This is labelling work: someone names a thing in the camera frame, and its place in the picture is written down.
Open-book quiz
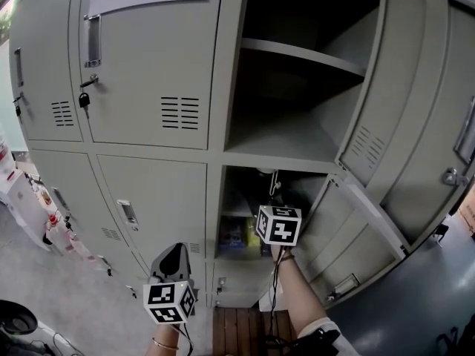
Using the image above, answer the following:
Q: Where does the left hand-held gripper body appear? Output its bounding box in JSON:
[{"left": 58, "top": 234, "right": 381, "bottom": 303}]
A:
[{"left": 142, "top": 271, "right": 197, "bottom": 326}]

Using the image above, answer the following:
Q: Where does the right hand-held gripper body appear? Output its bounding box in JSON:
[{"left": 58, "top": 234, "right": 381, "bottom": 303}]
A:
[{"left": 255, "top": 205, "right": 302, "bottom": 247}]

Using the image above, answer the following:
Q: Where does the grey metal locker cabinet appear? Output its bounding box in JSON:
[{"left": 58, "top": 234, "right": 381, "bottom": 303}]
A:
[{"left": 7, "top": 0, "right": 475, "bottom": 311}]

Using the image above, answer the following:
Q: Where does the person's right forearm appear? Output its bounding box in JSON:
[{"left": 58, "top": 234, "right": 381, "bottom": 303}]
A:
[{"left": 269, "top": 243, "right": 330, "bottom": 340}]

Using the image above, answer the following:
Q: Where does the person's left forearm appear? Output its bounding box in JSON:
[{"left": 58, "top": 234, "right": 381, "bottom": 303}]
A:
[{"left": 143, "top": 323, "right": 187, "bottom": 356}]

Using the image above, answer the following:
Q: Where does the wooden step platform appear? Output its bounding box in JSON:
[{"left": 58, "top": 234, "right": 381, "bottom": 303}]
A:
[{"left": 213, "top": 307, "right": 300, "bottom": 356}]

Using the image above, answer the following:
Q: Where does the clear water jug red cap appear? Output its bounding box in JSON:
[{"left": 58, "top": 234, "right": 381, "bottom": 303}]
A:
[
  {"left": 68, "top": 231, "right": 99, "bottom": 262},
  {"left": 43, "top": 213, "right": 75, "bottom": 254}
]

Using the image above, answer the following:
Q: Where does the cluster of small bottles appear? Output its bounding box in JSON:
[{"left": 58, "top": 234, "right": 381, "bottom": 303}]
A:
[{"left": 29, "top": 178, "right": 55, "bottom": 206}]

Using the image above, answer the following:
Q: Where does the person's light shirt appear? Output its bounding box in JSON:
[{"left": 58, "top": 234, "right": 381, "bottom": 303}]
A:
[{"left": 296, "top": 317, "right": 361, "bottom": 356}]

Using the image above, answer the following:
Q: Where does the black round object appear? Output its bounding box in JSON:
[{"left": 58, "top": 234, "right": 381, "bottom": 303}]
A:
[{"left": 0, "top": 299, "right": 39, "bottom": 336}]

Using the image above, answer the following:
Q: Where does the small black stand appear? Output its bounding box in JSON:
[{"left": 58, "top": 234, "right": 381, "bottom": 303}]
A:
[{"left": 432, "top": 223, "right": 451, "bottom": 245}]

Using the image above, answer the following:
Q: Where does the large water bottle red label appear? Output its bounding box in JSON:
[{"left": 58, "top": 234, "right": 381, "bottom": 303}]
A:
[{"left": 0, "top": 124, "right": 16, "bottom": 185}]

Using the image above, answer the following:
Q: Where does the cardboard box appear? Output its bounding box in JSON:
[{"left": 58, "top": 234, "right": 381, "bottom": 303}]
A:
[{"left": 458, "top": 194, "right": 475, "bottom": 237}]

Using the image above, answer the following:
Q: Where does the black office chair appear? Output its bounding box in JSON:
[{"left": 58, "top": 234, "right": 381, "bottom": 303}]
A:
[{"left": 436, "top": 324, "right": 475, "bottom": 356}]

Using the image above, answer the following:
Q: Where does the gold bracelet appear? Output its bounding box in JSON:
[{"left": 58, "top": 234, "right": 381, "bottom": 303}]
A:
[{"left": 151, "top": 337, "right": 180, "bottom": 351}]

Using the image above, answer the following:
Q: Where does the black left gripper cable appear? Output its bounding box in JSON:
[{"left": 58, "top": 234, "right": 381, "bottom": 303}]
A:
[{"left": 170, "top": 323, "right": 196, "bottom": 356}]

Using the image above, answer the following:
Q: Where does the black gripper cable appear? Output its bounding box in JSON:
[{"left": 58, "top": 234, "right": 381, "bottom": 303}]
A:
[
  {"left": 170, "top": 323, "right": 196, "bottom": 356},
  {"left": 265, "top": 246, "right": 294, "bottom": 348}
]

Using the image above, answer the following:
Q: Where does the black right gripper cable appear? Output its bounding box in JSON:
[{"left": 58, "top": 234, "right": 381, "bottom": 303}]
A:
[{"left": 265, "top": 246, "right": 294, "bottom": 348}]

